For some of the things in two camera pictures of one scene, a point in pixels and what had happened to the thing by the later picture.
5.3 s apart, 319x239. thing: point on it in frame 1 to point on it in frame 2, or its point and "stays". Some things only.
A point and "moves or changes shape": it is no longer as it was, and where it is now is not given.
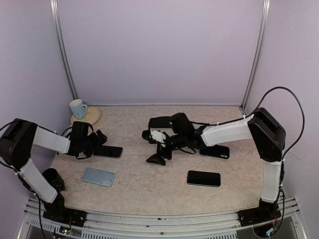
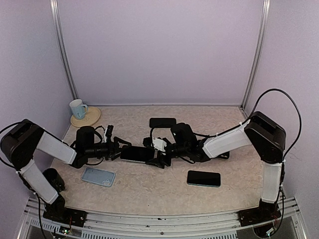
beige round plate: [92, 115] stays
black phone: [108, 151] moves or changes shape
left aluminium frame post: [55, 10] stays
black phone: [204, 179] stays
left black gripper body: [90, 145] to [108, 152]
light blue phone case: [97, 177] stays
